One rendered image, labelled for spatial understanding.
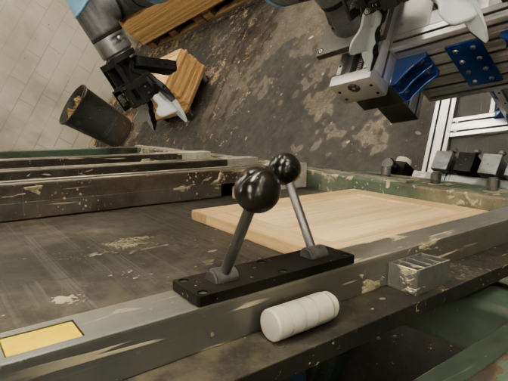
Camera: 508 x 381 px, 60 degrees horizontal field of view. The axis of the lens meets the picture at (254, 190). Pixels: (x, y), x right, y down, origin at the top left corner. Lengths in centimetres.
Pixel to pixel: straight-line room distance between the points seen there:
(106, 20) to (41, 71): 523
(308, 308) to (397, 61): 102
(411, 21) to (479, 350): 98
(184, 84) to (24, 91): 261
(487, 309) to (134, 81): 81
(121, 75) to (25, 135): 504
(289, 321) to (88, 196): 65
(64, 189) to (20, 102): 517
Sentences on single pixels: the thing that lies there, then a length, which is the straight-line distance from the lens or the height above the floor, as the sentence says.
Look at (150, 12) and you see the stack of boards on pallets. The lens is 553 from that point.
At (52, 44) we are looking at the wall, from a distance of 641.
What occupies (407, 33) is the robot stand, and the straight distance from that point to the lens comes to 133.
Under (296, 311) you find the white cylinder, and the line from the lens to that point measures 41.
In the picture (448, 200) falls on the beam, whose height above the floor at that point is 89.
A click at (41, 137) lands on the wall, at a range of 610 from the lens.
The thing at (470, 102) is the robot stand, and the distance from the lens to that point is 207.
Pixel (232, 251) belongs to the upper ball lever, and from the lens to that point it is 39.
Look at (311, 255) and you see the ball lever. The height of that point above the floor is 141.
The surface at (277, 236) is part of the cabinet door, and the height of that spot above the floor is 130.
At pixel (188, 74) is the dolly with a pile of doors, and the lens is 414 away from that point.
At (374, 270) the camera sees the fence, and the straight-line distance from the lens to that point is 53.
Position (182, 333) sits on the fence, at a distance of 38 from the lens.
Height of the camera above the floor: 176
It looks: 37 degrees down
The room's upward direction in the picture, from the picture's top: 58 degrees counter-clockwise
